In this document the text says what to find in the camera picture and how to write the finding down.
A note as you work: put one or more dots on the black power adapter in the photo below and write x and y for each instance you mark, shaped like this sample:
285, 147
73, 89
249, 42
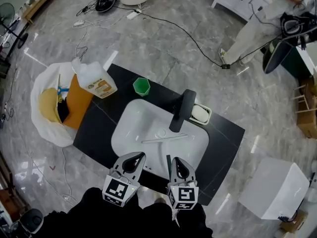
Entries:
225, 66

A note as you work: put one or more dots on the green cup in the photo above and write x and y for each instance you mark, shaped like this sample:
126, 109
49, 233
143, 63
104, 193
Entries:
141, 86

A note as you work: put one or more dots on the person's shoe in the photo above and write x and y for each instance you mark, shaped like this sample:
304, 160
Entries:
159, 200

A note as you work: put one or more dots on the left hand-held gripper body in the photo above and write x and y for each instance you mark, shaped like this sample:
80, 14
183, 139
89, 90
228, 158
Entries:
119, 191

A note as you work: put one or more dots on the white sink basin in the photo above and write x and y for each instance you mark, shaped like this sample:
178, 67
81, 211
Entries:
133, 123

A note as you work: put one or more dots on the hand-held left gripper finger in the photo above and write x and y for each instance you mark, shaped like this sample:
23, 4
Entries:
138, 170
120, 162

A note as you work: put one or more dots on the black bag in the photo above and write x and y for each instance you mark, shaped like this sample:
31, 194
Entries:
105, 1

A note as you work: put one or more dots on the black vanity counter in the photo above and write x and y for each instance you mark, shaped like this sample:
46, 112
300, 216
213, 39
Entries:
99, 123

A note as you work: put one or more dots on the yellow cloth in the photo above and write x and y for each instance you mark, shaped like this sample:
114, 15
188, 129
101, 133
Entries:
48, 103

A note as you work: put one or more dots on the small cardboard box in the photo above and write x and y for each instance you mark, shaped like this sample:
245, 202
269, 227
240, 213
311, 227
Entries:
293, 222

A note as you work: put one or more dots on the white soap bar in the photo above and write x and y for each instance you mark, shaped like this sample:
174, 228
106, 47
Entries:
199, 113

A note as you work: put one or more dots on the white power strip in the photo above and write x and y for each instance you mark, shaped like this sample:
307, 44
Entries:
78, 23
133, 14

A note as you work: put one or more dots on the pale green soap dish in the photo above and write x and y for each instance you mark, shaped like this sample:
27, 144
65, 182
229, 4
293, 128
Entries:
209, 113

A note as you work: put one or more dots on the person's black clothing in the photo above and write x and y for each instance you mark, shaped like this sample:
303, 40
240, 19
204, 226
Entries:
111, 222

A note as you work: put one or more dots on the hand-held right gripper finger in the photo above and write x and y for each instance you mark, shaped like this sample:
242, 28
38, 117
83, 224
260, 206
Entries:
173, 172
190, 173

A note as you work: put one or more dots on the white trash bag bin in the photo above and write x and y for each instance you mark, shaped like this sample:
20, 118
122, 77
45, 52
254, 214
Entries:
43, 130

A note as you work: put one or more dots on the blue plastic item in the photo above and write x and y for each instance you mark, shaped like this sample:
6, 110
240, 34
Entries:
62, 90

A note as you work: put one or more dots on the grey round appliance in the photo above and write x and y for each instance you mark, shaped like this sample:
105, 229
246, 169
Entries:
31, 220

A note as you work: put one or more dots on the white detergent bottle orange label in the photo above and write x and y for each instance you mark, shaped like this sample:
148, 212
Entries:
96, 79

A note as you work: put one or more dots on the white box appliance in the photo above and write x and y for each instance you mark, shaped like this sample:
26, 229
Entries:
273, 188

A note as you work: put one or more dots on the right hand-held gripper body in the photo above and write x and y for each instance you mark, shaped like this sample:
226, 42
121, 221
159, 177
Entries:
184, 195

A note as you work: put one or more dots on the wooden chair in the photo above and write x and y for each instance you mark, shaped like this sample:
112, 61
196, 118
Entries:
301, 99

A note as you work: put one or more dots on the low wooden table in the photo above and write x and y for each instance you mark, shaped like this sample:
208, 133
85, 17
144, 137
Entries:
37, 2

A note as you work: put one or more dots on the black faucet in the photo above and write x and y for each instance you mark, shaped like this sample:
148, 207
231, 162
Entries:
182, 113

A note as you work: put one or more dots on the black standing fan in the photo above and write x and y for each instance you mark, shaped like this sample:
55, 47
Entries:
11, 21

